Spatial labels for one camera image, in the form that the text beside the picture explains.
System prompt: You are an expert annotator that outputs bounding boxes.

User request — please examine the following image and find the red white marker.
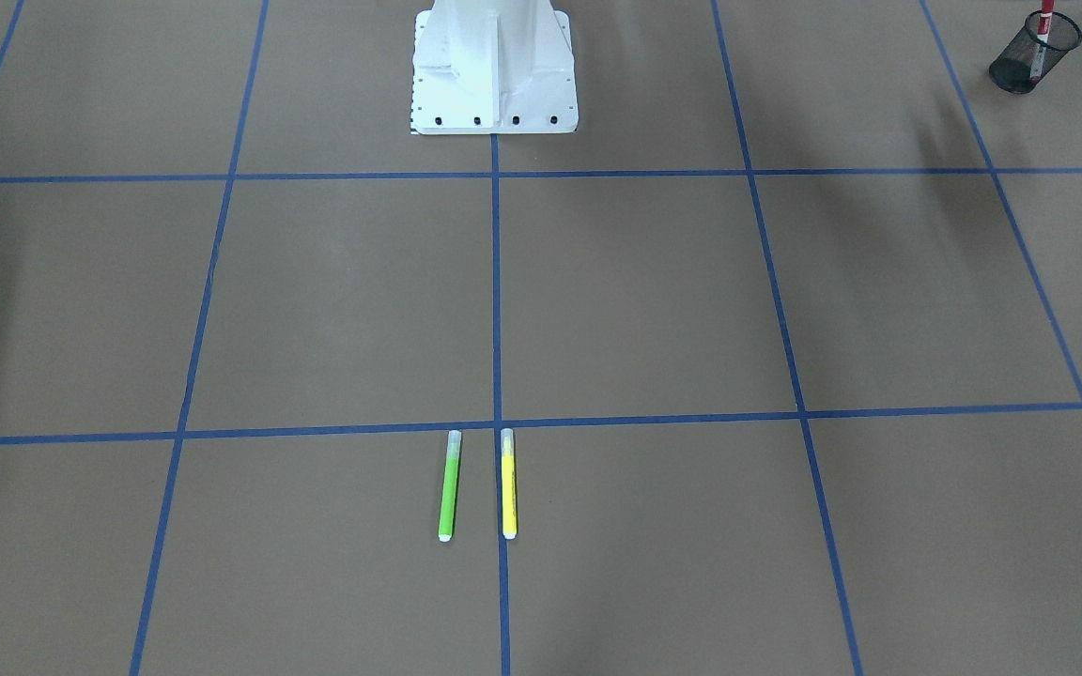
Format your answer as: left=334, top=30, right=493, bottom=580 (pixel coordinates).
left=1029, top=0, right=1056, bottom=83

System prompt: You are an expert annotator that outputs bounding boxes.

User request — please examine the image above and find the green highlighter pen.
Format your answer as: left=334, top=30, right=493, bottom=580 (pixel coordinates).
left=437, top=429, right=462, bottom=543

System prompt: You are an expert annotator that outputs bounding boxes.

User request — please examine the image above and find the yellow highlighter pen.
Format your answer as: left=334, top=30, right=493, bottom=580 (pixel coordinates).
left=500, top=428, right=518, bottom=542

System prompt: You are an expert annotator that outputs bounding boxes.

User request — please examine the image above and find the black mesh pen cup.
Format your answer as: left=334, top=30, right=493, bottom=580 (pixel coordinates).
left=987, top=11, right=1082, bottom=95

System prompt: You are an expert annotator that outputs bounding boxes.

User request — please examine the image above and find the white central pedestal column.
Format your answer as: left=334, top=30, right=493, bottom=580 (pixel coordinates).
left=410, top=1, right=580, bottom=134

